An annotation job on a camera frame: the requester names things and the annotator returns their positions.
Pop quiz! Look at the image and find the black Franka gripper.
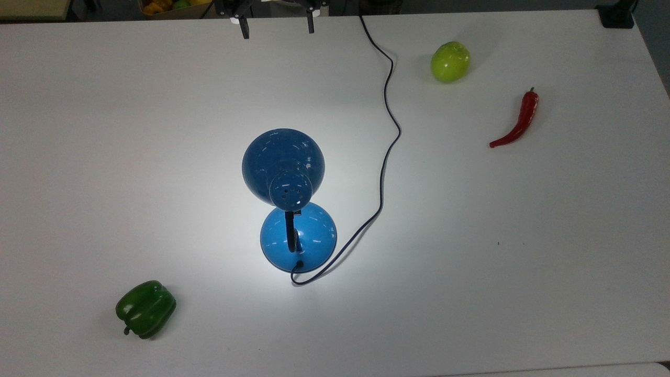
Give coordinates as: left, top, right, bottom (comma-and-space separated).
216, 0, 330, 40

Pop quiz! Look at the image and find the blue desk lamp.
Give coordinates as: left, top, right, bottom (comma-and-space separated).
241, 128, 338, 273

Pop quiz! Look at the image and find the cardboard box of fruit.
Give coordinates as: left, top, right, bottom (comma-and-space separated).
138, 0, 214, 20

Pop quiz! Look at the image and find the green apple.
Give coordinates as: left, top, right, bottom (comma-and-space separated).
430, 41, 471, 83

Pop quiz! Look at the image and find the red chili pepper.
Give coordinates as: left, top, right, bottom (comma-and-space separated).
489, 87, 540, 149

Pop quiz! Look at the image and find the green bell pepper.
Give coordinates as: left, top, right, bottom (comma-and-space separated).
115, 280, 177, 340

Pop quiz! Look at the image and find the black table clamp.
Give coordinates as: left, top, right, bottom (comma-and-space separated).
596, 0, 638, 29

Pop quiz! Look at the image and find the dark lamp power cable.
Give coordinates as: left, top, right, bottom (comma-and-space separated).
291, 15, 403, 286

